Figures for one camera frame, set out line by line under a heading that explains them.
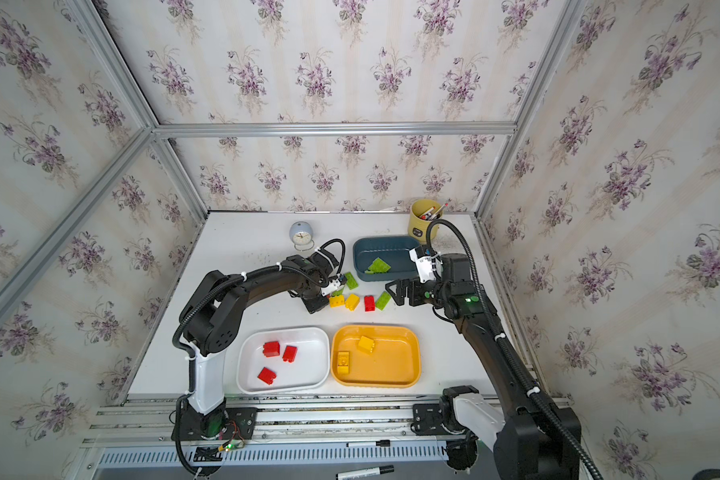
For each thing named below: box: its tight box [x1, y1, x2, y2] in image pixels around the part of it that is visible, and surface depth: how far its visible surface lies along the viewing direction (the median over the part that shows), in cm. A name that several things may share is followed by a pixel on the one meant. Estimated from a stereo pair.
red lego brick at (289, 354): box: [282, 345, 298, 364], surface depth 86 cm
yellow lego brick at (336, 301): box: [330, 294, 345, 308], surface depth 95 cm
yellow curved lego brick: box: [337, 351, 350, 375], surface depth 84 cm
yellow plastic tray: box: [343, 325, 421, 388], surface depth 86 cm
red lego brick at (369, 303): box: [364, 295, 375, 312], surface depth 95 cm
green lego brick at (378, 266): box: [364, 257, 391, 274], surface depth 106 cm
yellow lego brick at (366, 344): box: [358, 335, 375, 353], surface depth 86 cm
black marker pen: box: [336, 465, 395, 480], surface depth 68 cm
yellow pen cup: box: [408, 198, 443, 244], surface depth 107 cm
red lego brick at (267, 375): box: [257, 366, 277, 385], surface depth 82 cm
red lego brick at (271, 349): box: [263, 341, 281, 358], surface depth 86 cm
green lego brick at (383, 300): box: [376, 291, 392, 311], surface depth 97 cm
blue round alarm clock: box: [289, 221, 313, 246], surface depth 109 cm
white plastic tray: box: [236, 326, 331, 394], surface depth 84 cm
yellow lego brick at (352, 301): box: [345, 293, 360, 311], surface depth 96 cm
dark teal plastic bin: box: [353, 237, 420, 282], surface depth 109 cm
